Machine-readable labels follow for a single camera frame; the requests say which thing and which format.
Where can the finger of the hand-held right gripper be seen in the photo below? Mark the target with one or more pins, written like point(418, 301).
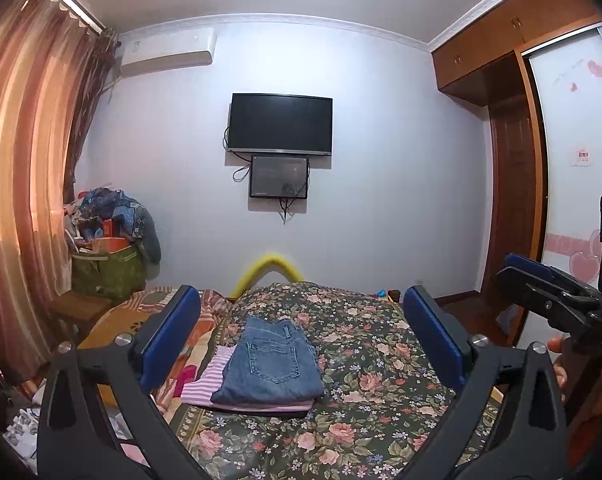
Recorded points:
point(531, 264)
point(536, 292)

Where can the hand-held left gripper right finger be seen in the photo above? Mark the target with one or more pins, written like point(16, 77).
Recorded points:
point(433, 340)

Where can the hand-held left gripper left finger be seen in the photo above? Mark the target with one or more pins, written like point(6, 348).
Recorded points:
point(171, 340)

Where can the blue denim pants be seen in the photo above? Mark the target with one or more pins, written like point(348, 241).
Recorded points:
point(271, 360)

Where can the person's right forearm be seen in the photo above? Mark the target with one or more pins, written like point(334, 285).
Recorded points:
point(596, 400)

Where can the person's right hand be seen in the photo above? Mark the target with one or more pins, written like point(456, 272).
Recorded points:
point(560, 375)

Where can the light blue cloth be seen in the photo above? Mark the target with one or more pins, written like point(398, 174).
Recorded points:
point(507, 321)

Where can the striped patchwork sheet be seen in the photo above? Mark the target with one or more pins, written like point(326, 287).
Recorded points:
point(206, 310)

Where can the pink striped folded cloth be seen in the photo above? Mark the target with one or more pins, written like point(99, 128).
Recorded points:
point(206, 382)

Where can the wooden lap table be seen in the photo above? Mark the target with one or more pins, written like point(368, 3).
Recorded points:
point(111, 325)

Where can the floral bedspread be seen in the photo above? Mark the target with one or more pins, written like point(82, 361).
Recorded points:
point(371, 360)

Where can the brown wooden room door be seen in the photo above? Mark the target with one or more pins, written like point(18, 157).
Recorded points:
point(513, 200)

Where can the wardrobe with white sliding door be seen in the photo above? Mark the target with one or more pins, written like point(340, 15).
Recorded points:
point(571, 185)

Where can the green storage bag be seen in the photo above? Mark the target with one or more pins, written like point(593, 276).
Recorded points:
point(106, 272)

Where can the white cloth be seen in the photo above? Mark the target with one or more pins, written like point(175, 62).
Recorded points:
point(117, 420)

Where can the wooden stool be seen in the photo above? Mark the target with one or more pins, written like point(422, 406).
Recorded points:
point(78, 305)

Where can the yellow foam tube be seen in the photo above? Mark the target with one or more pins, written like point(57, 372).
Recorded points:
point(268, 260)

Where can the pile of mixed clothes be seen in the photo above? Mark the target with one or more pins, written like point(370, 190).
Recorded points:
point(116, 215)

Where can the white power strip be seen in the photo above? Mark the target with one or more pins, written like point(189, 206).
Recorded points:
point(21, 422)

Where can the wooden overhead cabinet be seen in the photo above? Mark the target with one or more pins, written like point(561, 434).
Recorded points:
point(506, 35)

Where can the pink orange curtain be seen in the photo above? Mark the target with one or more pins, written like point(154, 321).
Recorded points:
point(21, 160)

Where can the white air conditioner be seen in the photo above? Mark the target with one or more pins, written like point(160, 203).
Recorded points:
point(168, 50)

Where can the small black wall monitor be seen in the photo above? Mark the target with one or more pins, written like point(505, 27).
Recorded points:
point(278, 176)

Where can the black wall television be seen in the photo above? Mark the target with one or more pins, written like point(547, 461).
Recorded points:
point(281, 122)

